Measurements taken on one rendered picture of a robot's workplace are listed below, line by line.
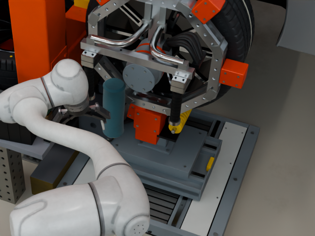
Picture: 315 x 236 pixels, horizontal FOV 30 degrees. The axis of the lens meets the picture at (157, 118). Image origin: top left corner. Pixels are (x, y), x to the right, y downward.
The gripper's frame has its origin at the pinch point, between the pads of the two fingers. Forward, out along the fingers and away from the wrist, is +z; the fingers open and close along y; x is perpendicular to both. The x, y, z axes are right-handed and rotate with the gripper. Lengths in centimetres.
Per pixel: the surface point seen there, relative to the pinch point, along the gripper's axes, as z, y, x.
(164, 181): 66, 29, 0
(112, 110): 16.9, 10.1, 14.2
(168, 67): -17.8, 32.1, 9.8
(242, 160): 84, 70, 11
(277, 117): 109, 100, 44
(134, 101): 25.9, 19.6, 21.8
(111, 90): 7.9, 11.2, 18.2
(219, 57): -8, 52, 17
